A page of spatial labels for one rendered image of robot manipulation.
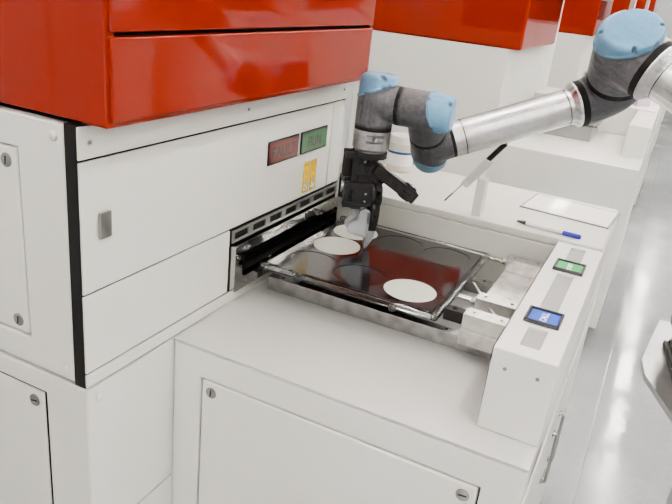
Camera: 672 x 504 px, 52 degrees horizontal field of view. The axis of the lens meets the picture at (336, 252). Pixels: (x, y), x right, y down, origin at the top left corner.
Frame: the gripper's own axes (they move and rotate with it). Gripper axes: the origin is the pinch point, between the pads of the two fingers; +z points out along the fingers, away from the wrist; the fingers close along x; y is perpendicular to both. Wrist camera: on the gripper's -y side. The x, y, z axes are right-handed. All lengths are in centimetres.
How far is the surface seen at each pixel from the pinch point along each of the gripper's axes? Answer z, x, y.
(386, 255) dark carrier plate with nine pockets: 1.4, 4.1, -3.3
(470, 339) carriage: 4.5, 33.7, -12.9
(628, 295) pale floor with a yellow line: 91, -174, -186
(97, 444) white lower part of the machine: 20, 42, 49
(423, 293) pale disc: 1.3, 22.3, -6.7
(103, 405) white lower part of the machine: 14, 41, 48
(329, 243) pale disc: 1.2, -0.9, 8.3
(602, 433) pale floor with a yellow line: 91, -55, -108
